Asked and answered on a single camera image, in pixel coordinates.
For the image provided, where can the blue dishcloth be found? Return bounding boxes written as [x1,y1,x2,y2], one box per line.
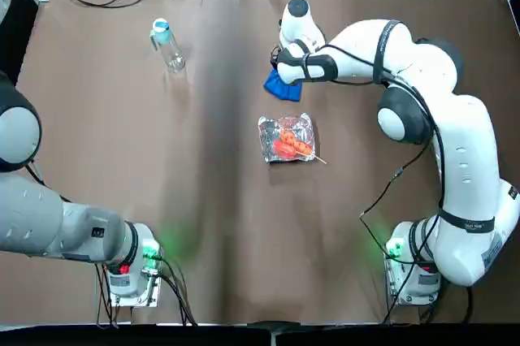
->
[262,68,304,102]

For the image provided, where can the aluminum foil pan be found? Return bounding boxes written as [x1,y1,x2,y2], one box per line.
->
[257,114,318,164]

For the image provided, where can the clear seasoning bottle blue lid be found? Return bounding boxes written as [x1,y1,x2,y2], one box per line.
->
[149,17,187,74]

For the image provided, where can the orange sausage skewers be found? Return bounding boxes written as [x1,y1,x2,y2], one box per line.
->
[272,128,328,165]

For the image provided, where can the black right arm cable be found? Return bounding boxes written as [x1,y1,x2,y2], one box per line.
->
[359,77,446,249]

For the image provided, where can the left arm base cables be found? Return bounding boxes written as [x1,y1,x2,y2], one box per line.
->
[95,254,199,329]

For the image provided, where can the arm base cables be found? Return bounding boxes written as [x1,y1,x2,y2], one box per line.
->
[367,256,475,325]
[95,254,199,329]

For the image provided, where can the black table edge bracket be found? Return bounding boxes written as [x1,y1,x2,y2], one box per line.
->
[246,320,302,335]

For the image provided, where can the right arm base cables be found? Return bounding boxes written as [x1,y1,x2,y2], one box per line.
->
[367,256,475,325]

